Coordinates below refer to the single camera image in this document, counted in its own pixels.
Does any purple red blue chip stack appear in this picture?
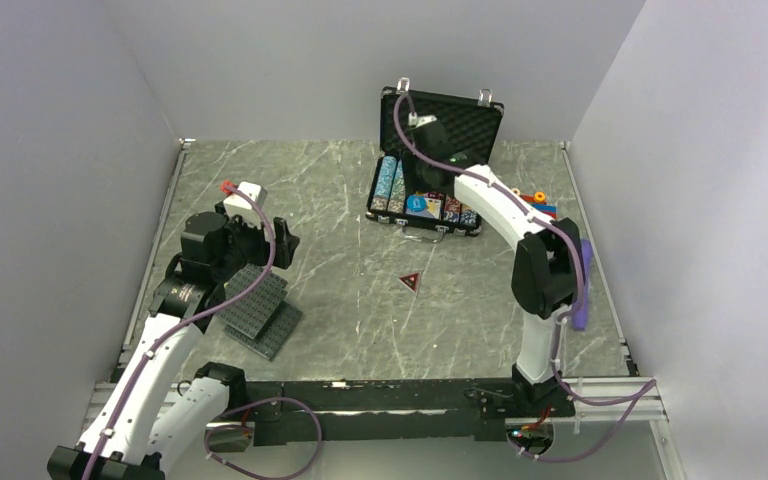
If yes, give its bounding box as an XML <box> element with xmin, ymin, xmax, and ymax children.
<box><xmin>442</xmin><ymin>197</ymin><xmax>461</xmax><ymax>224</ymax></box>

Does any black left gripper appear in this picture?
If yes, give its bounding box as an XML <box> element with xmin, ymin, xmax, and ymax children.
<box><xmin>213</xmin><ymin>202</ymin><xmax>298</xmax><ymax>281</ymax></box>

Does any large dark grey baseplate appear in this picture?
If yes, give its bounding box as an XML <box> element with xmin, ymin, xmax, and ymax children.
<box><xmin>216</xmin><ymin>265</ymin><xmax>287</xmax><ymax>340</ymax></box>

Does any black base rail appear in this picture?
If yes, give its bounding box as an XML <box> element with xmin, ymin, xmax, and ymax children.
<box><xmin>82</xmin><ymin>377</ymin><xmax>667</xmax><ymax>446</ymax></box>

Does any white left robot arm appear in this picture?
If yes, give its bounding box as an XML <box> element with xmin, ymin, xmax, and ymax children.
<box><xmin>47</xmin><ymin>212</ymin><xmax>300</xmax><ymax>479</ymax></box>

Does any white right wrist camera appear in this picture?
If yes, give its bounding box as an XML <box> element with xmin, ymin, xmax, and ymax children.
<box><xmin>408</xmin><ymin>113</ymin><xmax>438</xmax><ymax>130</ymax></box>

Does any black poker chip case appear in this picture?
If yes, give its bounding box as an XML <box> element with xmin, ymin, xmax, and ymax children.
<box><xmin>365</xmin><ymin>78</ymin><xmax>504</xmax><ymax>240</ymax></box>

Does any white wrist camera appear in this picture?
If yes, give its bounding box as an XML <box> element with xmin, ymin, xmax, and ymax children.
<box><xmin>220</xmin><ymin>181</ymin><xmax>268</xmax><ymax>226</ymax></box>
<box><xmin>408</xmin><ymin>113</ymin><xmax>438</xmax><ymax>130</ymax></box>

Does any yellow and blue chip stack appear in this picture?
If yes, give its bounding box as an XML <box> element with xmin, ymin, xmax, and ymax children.
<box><xmin>460</xmin><ymin>204</ymin><xmax>477</xmax><ymax>228</ymax></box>

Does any lower dark grey baseplate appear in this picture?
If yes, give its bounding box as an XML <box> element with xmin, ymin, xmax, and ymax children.
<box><xmin>224</xmin><ymin>302</ymin><xmax>303</xmax><ymax>361</ymax></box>

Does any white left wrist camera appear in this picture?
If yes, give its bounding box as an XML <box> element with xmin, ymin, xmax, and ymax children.
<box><xmin>220</xmin><ymin>181</ymin><xmax>268</xmax><ymax>226</ymax></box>

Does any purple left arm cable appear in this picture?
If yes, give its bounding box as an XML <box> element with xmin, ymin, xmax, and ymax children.
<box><xmin>79</xmin><ymin>188</ymin><xmax>324</xmax><ymax>480</ymax></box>

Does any colourful toy brick figure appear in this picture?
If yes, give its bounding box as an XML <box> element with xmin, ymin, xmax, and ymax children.
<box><xmin>512</xmin><ymin>188</ymin><xmax>557</xmax><ymax>219</ymax></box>

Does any blue and grey chip stack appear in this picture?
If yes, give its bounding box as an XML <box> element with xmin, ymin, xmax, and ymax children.
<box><xmin>370</xmin><ymin>156</ymin><xmax>398</xmax><ymax>211</ymax></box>

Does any black triangular all-in marker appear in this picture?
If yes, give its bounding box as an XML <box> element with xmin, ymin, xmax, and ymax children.
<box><xmin>398</xmin><ymin>271</ymin><xmax>422</xmax><ymax>295</ymax></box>

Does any green and grey chip stack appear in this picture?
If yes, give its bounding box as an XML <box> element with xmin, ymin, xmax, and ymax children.
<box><xmin>387</xmin><ymin>160</ymin><xmax>407</xmax><ymax>214</ymax></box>

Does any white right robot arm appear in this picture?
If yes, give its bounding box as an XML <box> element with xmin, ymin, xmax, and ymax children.
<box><xmin>395</xmin><ymin>113</ymin><xmax>586</xmax><ymax>416</ymax></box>

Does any purple toy microphone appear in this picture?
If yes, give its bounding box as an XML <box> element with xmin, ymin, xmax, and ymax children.
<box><xmin>571</xmin><ymin>238</ymin><xmax>594</xmax><ymax>332</ymax></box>

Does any blue small blind button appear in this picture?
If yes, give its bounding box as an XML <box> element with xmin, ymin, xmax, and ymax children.
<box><xmin>405</xmin><ymin>195</ymin><xmax>427</xmax><ymax>214</ymax></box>

